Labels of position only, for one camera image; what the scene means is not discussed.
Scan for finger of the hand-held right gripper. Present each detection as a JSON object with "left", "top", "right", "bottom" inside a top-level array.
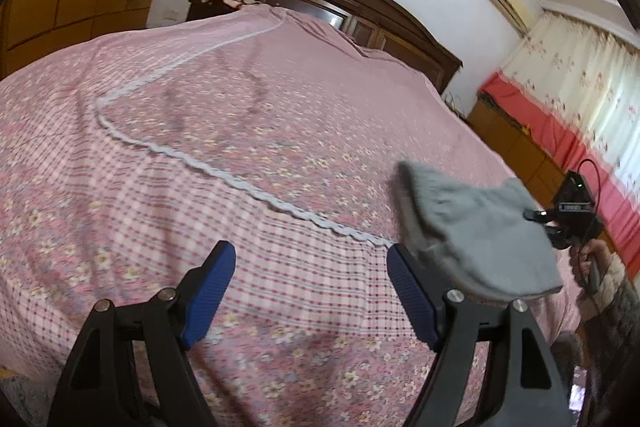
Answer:
[{"left": 523, "top": 207, "right": 557, "bottom": 225}]

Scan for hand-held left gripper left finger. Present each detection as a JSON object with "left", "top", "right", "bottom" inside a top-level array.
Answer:
[{"left": 47, "top": 240, "right": 237, "bottom": 427}]

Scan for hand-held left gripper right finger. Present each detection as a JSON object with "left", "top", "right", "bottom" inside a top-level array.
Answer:
[{"left": 387, "top": 243, "right": 573, "bottom": 427}]

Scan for grey pants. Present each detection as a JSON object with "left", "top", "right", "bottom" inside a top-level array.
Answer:
[{"left": 392, "top": 161, "right": 565, "bottom": 303}]

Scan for person's right forearm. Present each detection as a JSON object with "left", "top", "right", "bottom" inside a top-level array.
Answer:
[{"left": 575, "top": 267, "right": 640, "bottom": 427}]

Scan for person's right hand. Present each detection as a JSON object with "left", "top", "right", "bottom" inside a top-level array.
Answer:
[{"left": 569, "top": 237, "right": 626, "bottom": 295}]

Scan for yellow wooden low cabinet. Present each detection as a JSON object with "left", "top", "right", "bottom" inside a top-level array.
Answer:
[{"left": 467, "top": 99, "right": 616, "bottom": 248}]

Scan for floral cream and red curtain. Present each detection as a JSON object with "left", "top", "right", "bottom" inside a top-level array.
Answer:
[{"left": 477, "top": 9, "right": 640, "bottom": 280}]

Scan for pink floral bedspread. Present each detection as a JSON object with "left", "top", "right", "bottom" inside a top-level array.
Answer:
[{"left": 0, "top": 4, "right": 583, "bottom": 427}]

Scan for dark wooden headboard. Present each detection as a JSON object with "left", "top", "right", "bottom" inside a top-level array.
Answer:
[{"left": 247, "top": 0, "right": 463, "bottom": 94}]

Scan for dark wooden nightstand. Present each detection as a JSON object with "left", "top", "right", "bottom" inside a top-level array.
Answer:
[{"left": 186, "top": 0, "right": 241, "bottom": 22}]

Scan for black cable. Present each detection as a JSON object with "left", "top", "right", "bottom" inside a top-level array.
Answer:
[{"left": 575, "top": 158, "right": 603, "bottom": 228}]

